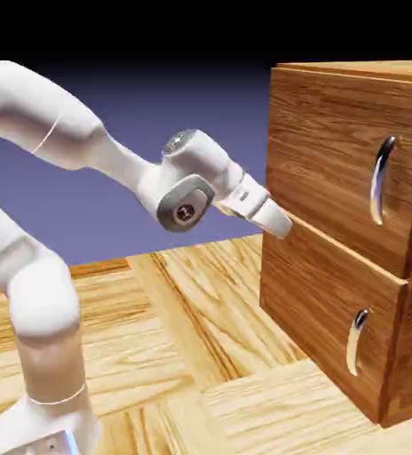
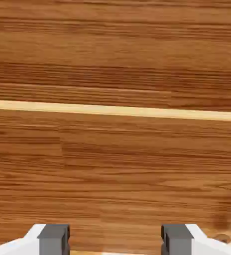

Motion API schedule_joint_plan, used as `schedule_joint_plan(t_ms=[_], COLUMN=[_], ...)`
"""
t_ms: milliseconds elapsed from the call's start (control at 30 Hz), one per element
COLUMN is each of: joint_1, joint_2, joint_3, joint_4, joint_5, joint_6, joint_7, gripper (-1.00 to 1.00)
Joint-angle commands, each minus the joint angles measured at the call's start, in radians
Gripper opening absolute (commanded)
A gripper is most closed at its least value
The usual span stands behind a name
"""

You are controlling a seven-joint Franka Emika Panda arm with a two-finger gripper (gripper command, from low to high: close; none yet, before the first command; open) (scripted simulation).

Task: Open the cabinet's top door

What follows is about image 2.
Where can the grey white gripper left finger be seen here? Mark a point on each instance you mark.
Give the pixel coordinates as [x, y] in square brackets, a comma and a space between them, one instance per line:
[53, 242]

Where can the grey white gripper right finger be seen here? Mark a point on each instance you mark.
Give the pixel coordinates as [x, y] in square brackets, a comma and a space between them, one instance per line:
[177, 242]

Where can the wooden cabinet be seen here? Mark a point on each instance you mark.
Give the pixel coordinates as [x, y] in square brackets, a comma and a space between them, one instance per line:
[115, 110]

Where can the wooden cabinet door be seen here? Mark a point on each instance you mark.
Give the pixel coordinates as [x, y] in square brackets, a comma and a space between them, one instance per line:
[115, 169]
[115, 49]

